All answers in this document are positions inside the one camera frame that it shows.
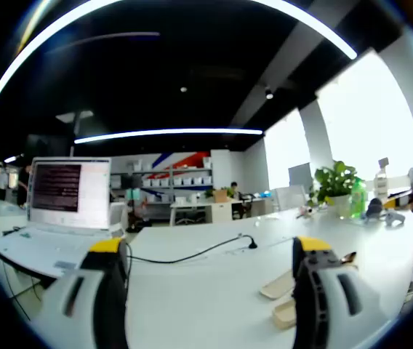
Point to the grey standing board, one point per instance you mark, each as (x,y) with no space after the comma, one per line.
(299,176)

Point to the straight ceiling light strip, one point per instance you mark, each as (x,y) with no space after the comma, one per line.
(170,131)

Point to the white cabinet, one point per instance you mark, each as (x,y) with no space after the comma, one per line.
(117,216)

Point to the cardboard box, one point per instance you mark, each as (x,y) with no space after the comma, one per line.
(221,195)

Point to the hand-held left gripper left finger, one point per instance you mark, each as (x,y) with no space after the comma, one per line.
(94,291)

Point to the white office desk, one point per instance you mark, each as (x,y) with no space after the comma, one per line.
(206,209)

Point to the white ceiling panel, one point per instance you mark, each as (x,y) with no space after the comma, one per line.
(73,116)

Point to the beige cutlery case base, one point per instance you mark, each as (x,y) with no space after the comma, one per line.
(284,316)

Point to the small toy figure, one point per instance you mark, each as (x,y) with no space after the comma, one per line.
(306,211)

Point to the green plastic bottle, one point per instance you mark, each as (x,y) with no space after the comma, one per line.
(358,203)

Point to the white laptop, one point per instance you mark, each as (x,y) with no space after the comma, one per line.
(64,218)

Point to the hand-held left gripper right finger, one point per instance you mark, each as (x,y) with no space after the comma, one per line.
(323,291)

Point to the storage shelf with white boxes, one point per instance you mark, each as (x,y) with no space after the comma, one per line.
(177,180)

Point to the clear plastic bottle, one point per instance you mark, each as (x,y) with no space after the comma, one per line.
(381,181)

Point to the dark spoon utensil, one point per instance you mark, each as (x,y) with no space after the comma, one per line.
(350,257)

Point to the dark round object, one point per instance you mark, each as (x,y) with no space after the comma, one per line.
(374,208)

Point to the curved ceiling light strip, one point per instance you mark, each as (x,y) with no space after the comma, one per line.
(350,51)

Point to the grey white small device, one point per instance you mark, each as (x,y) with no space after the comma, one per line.
(393,218)

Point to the ceiling spot lamp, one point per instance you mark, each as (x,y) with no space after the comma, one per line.
(269,94)

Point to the potted green plant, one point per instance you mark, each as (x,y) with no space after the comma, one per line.
(333,178)

